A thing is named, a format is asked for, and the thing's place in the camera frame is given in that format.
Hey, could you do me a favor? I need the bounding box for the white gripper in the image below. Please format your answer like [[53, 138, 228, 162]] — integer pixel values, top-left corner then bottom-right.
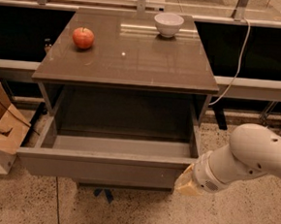
[[174, 151, 228, 196]]

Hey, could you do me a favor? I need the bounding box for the grey top drawer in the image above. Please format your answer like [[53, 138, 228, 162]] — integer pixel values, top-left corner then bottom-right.
[[14, 88, 204, 192]]

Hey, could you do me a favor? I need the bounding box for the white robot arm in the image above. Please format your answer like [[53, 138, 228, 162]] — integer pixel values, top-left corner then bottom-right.
[[174, 123, 281, 196]]

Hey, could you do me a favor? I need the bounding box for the grey cabinet with glossy top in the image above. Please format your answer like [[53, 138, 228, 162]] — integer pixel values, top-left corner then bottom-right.
[[22, 2, 226, 198]]

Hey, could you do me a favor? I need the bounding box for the white ceramic bowl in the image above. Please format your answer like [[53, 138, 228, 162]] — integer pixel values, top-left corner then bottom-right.
[[154, 13, 185, 38]]

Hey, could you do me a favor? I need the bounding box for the red apple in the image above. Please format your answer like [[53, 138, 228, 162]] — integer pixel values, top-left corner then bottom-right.
[[73, 27, 95, 49]]

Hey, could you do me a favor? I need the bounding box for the open cardboard box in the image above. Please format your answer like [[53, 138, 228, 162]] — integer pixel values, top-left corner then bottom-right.
[[0, 82, 31, 175]]

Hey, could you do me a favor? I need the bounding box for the black cable on floor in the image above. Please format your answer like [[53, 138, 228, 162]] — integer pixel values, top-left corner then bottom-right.
[[52, 176, 65, 224]]

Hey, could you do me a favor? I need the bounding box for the white cable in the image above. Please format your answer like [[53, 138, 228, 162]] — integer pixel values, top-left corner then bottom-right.
[[208, 16, 253, 110]]

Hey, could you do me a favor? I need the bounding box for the metal window railing frame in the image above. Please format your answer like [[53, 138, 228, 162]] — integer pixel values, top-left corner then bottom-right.
[[0, 0, 281, 30]]

